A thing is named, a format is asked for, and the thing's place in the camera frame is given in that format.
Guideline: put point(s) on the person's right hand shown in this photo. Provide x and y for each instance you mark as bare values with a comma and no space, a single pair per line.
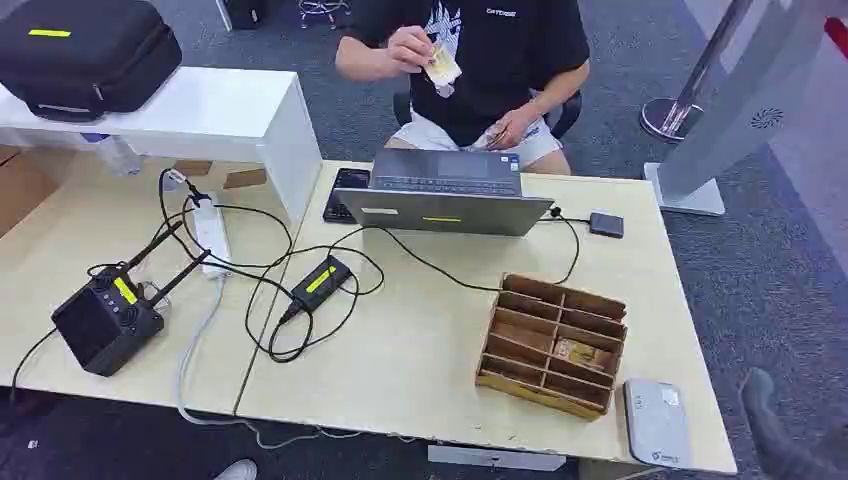
409,48

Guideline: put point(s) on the person's left hand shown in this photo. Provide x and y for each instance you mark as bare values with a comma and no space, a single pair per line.
511,126

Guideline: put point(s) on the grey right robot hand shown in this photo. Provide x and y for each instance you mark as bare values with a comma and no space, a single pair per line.
782,437

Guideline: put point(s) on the stack of cards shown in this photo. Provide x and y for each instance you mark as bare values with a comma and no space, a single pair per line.
493,138

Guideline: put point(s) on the pale card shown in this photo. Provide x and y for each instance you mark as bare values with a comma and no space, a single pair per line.
442,69

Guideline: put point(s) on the person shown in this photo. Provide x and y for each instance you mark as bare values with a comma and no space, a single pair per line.
503,73

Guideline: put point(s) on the chrome chair base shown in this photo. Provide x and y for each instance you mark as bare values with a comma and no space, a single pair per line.
323,9

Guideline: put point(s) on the grey laptop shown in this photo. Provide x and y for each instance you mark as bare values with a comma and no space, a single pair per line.
437,199

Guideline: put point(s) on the small dark external drive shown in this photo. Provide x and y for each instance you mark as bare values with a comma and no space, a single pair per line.
607,225

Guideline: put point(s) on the black smartphone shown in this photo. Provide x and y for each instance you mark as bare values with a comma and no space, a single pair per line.
344,192

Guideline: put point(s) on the card with printed face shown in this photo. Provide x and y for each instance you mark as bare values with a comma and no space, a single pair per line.
582,352

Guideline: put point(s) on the white side table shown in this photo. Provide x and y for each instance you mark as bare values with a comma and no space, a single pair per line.
199,112

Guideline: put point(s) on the white floor stand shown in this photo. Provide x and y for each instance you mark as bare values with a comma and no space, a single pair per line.
735,99

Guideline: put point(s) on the black power adapter yellow label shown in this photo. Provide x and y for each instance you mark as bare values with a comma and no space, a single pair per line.
321,283

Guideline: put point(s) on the wooden compartment box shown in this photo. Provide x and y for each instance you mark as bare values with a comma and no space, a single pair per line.
530,384

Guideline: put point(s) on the white power strip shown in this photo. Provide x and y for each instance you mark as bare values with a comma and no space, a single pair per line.
212,235

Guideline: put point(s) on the clear water bottle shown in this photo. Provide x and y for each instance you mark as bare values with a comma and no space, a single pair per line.
116,154

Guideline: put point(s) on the black case yellow label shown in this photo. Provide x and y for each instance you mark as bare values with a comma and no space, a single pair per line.
86,56

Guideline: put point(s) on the red barrier belt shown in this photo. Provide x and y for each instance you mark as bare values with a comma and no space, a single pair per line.
837,30

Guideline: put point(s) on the cardboard box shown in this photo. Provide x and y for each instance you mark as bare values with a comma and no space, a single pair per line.
26,185

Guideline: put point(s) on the black router with antennas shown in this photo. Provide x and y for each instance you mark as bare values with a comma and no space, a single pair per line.
106,321

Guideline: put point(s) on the white shoe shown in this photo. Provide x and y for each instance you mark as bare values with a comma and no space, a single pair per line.
237,471

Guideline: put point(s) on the chrome stanchion post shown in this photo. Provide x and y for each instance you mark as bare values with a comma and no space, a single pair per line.
689,79

